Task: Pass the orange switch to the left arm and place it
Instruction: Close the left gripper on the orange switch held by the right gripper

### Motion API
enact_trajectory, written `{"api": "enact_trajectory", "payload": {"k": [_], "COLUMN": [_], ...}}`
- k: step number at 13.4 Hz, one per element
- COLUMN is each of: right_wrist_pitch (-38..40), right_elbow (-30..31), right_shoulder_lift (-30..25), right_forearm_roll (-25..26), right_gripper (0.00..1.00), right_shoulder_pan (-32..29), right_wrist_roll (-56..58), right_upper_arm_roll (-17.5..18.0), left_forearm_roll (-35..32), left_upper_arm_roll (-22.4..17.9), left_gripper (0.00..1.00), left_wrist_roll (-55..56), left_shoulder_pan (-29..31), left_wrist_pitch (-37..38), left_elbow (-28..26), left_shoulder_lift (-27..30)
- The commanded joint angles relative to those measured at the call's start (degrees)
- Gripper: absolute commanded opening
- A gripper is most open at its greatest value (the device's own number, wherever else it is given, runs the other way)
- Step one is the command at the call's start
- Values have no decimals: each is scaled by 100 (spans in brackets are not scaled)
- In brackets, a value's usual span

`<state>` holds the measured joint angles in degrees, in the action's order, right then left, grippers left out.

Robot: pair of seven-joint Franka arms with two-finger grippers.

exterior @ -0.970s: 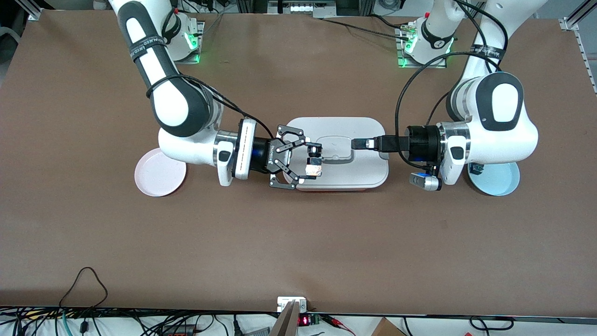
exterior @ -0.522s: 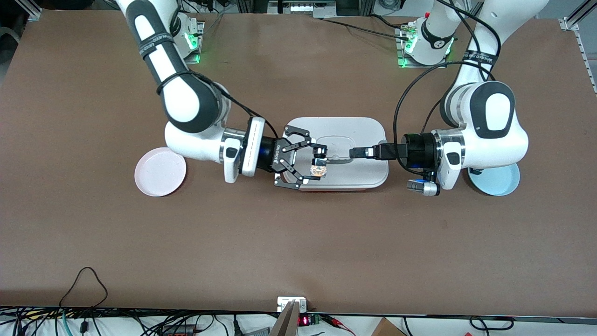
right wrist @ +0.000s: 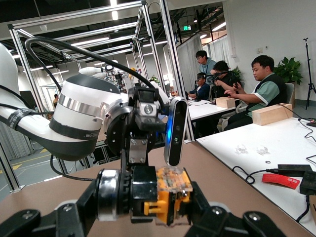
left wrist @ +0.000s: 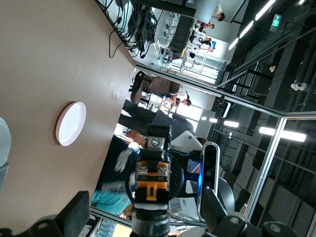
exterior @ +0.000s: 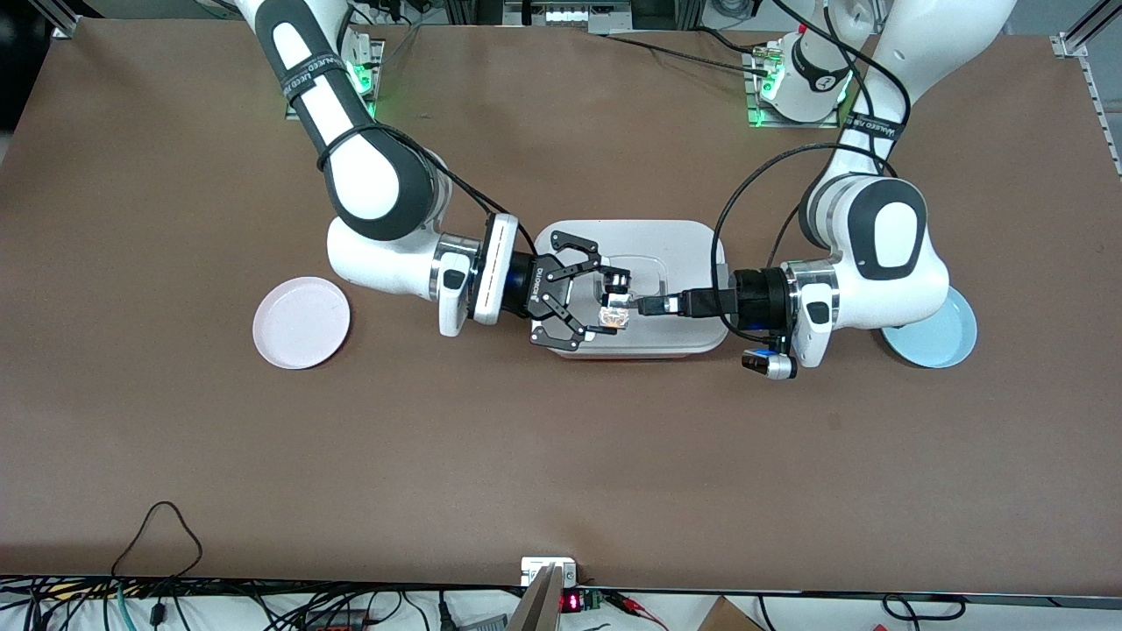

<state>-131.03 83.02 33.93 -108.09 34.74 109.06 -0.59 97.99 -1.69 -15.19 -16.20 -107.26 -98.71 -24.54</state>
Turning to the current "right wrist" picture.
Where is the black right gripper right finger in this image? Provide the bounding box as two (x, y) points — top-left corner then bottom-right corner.
(180, 181), (287, 237)

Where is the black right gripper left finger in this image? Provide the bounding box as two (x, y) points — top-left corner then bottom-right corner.
(0, 182), (100, 237)

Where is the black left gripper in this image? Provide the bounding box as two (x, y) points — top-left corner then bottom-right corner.
(106, 86), (171, 183)

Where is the orange black push-button switch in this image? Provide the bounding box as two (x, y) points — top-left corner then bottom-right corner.
(95, 166), (194, 227)

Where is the black device box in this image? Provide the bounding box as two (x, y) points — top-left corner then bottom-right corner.
(299, 170), (316, 196)

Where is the small wooden box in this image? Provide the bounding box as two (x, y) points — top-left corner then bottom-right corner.
(215, 96), (236, 109)

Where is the large wooden box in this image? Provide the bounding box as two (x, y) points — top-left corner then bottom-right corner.
(251, 103), (294, 126)

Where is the red card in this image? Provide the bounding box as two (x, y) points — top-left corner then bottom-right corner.
(261, 173), (301, 190)

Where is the clear plastic item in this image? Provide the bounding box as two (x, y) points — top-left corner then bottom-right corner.
(234, 144), (249, 156)
(256, 145), (270, 156)

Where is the white table with gadgets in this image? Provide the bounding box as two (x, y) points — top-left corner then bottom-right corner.
(196, 117), (316, 223)

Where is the white table with people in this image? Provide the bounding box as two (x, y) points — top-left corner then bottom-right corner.
(186, 98), (244, 121)

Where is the black power adapter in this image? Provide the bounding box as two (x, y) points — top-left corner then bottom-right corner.
(277, 163), (313, 177)

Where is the seated person dark jacket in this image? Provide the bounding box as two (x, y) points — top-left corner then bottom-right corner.
(188, 72), (211, 101)

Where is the white curtain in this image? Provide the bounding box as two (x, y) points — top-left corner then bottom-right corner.
(176, 34), (207, 93)

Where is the man in blue hoodie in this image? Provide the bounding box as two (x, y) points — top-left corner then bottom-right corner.
(195, 50), (218, 86)

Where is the person with black headset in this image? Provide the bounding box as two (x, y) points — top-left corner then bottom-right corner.
(209, 60), (244, 99)

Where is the small green plant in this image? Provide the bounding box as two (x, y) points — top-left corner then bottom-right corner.
(232, 65), (245, 83)

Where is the man in green shirt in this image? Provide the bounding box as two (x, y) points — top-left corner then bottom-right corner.
(223, 54), (288, 131)

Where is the large potted plant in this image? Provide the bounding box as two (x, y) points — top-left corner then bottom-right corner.
(273, 56), (304, 109)

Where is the black tripod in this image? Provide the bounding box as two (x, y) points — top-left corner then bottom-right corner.
(303, 37), (316, 111)

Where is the black adapter cable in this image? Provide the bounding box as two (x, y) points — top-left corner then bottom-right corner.
(232, 165), (279, 185)

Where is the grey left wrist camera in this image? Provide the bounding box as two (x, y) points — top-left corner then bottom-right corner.
(163, 96), (189, 167)

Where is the aluminium frame cage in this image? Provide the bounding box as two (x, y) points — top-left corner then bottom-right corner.
(7, 0), (196, 193)

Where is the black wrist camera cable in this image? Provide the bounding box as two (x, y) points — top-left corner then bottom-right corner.
(24, 36), (171, 107)

